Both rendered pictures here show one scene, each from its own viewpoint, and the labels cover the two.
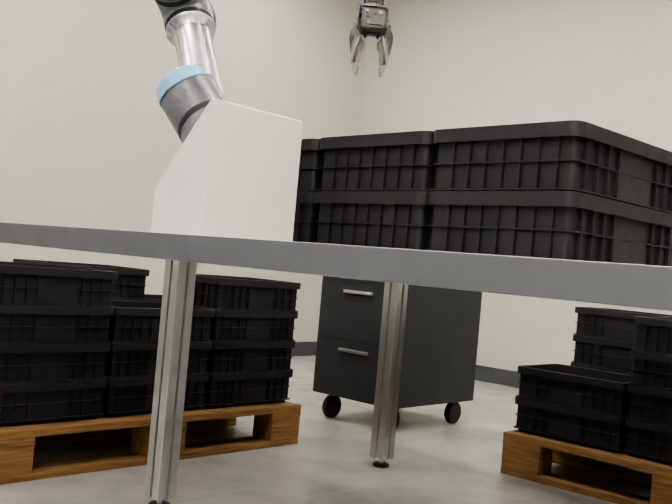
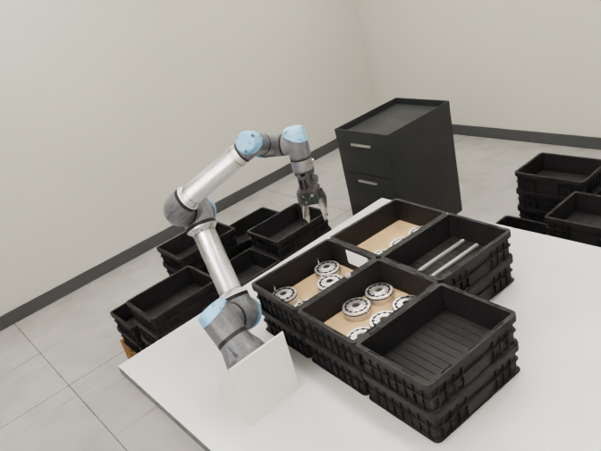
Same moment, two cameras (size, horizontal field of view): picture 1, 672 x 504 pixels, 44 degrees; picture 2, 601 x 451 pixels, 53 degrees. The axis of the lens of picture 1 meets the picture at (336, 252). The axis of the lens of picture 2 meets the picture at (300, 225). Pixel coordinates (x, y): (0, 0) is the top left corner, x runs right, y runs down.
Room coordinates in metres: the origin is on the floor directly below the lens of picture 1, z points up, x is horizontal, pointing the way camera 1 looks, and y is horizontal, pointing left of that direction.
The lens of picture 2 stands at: (0.06, -0.41, 2.07)
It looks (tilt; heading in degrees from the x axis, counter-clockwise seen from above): 26 degrees down; 13
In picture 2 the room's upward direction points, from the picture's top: 15 degrees counter-clockwise
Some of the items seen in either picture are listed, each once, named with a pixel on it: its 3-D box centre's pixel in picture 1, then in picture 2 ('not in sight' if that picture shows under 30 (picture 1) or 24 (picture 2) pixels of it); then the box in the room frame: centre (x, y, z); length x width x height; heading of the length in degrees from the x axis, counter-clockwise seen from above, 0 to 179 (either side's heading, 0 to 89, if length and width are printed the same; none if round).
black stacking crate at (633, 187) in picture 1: (560, 178); (437, 344); (1.53, -0.40, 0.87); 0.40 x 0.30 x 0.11; 134
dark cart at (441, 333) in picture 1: (399, 320); (401, 179); (3.78, -0.31, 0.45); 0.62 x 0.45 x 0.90; 138
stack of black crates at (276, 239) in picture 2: (231, 338); (295, 253); (3.12, 0.36, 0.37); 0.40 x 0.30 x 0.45; 138
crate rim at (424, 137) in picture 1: (434, 156); (368, 299); (1.75, -0.19, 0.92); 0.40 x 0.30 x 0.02; 134
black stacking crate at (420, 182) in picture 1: (432, 180); (370, 310); (1.75, -0.19, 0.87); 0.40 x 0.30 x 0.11; 134
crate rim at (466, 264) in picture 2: not in sight; (444, 246); (2.02, -0.48, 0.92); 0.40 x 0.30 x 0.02; 134
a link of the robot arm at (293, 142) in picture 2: not in sight; (296, 143); (1.96, -0.03, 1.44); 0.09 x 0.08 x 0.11; 76
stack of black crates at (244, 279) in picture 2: (138, 355); (246, 295); (2.83, 0.63, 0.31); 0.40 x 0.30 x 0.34; 138
